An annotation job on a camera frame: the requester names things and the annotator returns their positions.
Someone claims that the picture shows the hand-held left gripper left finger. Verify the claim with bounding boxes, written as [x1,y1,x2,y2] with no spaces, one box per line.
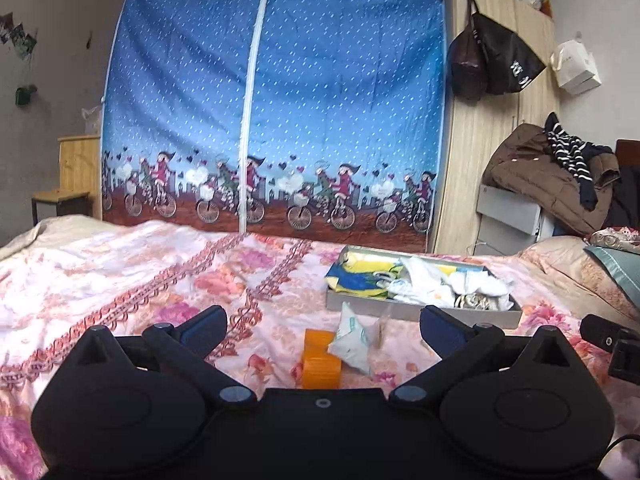
[65,305,258,408]

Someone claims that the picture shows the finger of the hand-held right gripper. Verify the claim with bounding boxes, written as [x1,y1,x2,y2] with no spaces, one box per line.
[580,312,626,352]

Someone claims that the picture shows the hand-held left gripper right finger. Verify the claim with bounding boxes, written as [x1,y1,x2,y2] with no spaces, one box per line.
[389,305,583,408]

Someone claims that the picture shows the grey shallow cardboard box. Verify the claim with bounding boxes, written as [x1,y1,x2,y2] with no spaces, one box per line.
[325,245,523,331]

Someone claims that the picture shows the white baby garment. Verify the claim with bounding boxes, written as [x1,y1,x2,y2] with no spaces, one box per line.
[387,257,456,306]

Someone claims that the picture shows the white cloth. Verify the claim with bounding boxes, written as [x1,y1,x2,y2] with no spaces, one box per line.
[447,267,513,310]

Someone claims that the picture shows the white teal printed pouch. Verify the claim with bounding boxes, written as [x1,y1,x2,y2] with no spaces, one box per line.
[327,301,383,375]

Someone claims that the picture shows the cartoon frog towel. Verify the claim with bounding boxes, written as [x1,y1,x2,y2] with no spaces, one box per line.
[325,251,406,301]

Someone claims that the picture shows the orange plastic cup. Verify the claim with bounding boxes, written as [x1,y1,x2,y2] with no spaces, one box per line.
[300,329,346,391]

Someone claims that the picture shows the blue striped pillow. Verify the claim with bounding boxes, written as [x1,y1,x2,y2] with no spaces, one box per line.
[584,245,640,306]

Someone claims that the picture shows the beige floral pillow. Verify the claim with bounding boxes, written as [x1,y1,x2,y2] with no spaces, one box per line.
[517,235,640,331]

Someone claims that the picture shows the pink floral bedsheet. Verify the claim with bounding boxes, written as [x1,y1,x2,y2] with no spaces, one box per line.
[0,215,640,480]

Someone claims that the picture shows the floral patterned quilt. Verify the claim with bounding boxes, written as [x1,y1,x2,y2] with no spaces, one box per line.
[585,226,640,253]

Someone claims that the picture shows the grey white cabinet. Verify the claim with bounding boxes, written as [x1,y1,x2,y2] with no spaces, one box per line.
[475,183,556,256]

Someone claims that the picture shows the dark garment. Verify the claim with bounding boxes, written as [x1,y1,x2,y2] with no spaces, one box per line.
[612,162,640,231]

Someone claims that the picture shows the brown padded jacket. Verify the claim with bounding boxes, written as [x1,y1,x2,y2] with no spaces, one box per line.
[482,122,621,236]

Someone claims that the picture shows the black white striped sweater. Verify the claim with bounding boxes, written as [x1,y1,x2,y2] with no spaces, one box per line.
[544,112,613,211]

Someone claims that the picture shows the dark wooden headboard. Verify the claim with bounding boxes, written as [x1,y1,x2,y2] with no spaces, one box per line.
[615,139,640,171]

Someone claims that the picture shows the light wooden wardrobe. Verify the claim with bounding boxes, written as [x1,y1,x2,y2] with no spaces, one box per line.
[432,0,561,256]

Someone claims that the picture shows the wooden stool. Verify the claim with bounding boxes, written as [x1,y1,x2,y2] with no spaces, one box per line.
[31,189,91,226]

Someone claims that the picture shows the small light wooden cabinet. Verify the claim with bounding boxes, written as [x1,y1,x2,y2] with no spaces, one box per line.
[57,135,103,221]

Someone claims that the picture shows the clear plastic bag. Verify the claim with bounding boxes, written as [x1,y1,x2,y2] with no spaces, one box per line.
[81,105,103,136]

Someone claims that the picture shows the blue printed fabric wardrobe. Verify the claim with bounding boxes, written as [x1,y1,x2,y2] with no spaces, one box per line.
[100,0,448,251]

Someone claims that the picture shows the white paper bag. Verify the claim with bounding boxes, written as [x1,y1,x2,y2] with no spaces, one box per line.
[550,39,602,96]

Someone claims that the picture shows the dark brown hanging bag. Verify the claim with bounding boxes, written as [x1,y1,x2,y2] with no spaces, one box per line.
[446,0,488,101]

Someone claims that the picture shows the black hanging bag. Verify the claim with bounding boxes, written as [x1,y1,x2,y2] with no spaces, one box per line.
[470,10,547,96]

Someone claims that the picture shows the black cable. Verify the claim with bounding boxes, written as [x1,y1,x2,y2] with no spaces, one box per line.
[612,432,640,466]

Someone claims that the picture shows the wall photos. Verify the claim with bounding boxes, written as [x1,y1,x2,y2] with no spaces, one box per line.
[0,12,38,61]

